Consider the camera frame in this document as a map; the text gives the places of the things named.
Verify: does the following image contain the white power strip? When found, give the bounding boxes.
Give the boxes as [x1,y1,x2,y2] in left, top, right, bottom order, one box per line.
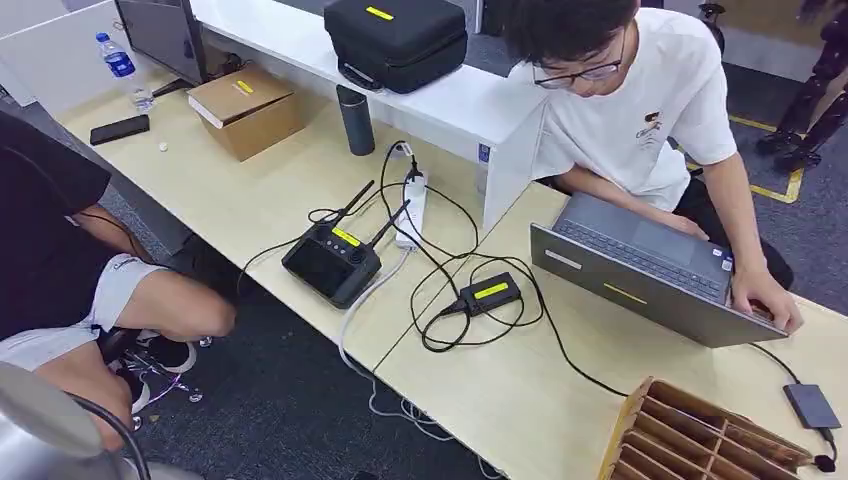
[394,172,429,252]

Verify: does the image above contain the black power adapter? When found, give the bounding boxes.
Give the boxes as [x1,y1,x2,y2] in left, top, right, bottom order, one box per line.
[457,271,523,318]

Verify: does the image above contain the black remote controller with antennas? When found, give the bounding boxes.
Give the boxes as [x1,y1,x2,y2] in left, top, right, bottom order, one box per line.
[280,180,413,311]

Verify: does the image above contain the white desk divider shelf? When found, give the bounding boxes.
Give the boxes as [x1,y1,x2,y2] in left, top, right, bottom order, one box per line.
[188,0,552,234]

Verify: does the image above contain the dark grey tumbler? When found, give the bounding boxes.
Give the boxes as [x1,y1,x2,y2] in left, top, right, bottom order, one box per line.
[335,84,377,158]

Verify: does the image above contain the black carrying case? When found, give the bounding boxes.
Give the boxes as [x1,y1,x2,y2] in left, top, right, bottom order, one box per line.
[323,0,470,95]

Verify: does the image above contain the grey laptop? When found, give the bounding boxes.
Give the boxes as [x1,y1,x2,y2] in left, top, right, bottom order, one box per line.
[529,192,792,350]

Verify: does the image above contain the brown cardboard box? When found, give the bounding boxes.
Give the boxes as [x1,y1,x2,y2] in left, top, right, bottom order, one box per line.
[186,64,307,164]

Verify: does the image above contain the person at laptop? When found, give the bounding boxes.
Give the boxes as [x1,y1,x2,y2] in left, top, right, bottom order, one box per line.
[501,0,806,337]

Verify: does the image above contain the office chair base with casters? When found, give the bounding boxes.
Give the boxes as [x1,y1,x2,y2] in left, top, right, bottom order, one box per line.
[97,327,215,407]

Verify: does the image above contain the black smartphone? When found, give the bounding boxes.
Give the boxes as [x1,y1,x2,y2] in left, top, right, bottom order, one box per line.
[88,113,152,148]

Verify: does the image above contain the wooden card box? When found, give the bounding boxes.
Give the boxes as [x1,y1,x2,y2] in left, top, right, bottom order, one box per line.
[597,376,815,480]

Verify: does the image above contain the black monitor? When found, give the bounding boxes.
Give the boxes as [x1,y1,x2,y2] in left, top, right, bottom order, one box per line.
[113,0,211,100]

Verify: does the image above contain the clear water bottle blue label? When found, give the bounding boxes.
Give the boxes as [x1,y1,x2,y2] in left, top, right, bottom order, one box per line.
[95,31,156,113]

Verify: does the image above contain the yellow floor tape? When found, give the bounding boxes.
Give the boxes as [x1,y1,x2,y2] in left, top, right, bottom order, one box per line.
[680,115,807,206]

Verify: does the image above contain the seated person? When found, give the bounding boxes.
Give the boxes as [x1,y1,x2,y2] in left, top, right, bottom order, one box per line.
[0,109,238,453]

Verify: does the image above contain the black legs and feet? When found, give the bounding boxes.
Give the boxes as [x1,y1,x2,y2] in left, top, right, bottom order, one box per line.
[755,0,848,176]

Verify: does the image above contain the white partition panel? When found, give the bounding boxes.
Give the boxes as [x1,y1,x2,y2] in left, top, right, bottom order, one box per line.
[0,0,137,119]

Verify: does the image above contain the grey external drive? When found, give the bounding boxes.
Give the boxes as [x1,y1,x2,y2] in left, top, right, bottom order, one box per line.
[782,382,843,431]

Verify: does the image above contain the white power strip cable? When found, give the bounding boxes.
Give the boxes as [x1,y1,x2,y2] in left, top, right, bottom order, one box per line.
[337,247,506,480]

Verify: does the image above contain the black adapter cable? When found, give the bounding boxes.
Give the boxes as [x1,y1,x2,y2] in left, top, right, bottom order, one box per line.
[378,139,629,399]

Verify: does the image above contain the black controller cable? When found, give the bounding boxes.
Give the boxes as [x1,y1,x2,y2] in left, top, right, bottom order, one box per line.
[235,207,343,294]

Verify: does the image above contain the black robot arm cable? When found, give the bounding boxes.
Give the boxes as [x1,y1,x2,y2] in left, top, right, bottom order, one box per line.
[68,393,153,480]

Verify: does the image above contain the black drive cable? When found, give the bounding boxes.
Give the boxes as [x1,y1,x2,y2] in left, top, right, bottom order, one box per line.
[747,341,840,476]

